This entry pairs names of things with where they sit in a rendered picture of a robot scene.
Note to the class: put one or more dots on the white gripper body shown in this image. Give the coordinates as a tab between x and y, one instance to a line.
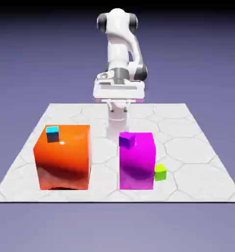
119	92

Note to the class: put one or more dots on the large magenta box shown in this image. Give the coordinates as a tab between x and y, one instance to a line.
138	163

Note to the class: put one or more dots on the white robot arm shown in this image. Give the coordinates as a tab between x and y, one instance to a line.
117	39

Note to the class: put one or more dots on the large orange box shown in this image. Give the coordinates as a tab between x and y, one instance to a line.
64	157

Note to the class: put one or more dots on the small purple cube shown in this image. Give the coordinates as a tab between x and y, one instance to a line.
127	140

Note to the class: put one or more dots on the small cyan cube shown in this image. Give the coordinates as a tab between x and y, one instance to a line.
52	133

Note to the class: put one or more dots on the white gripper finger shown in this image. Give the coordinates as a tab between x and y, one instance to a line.
111	107
125	107

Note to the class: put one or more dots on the small green cube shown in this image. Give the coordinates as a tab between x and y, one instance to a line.
160	172

